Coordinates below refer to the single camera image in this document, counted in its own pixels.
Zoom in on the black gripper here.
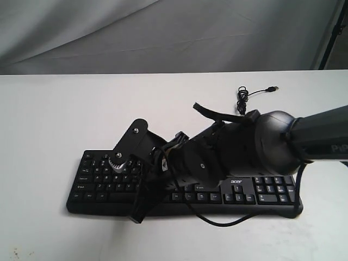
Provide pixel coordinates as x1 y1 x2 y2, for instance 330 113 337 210
129 152 179 223

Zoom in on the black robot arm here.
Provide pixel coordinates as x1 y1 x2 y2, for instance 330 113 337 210
130 104 347 223

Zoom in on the black acer keyboard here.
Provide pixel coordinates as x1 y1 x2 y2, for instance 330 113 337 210
66 150 303 218

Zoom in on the grey backdrop cloth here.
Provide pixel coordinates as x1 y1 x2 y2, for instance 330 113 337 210
1 1 344 74

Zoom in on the black tripod stand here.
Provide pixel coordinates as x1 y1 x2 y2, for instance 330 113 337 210
318 1 347 70

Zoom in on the black USB cable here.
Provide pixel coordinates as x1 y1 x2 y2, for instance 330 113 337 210
234 85 279 116

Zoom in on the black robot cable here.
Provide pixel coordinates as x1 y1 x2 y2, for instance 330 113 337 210
187 160 308 227

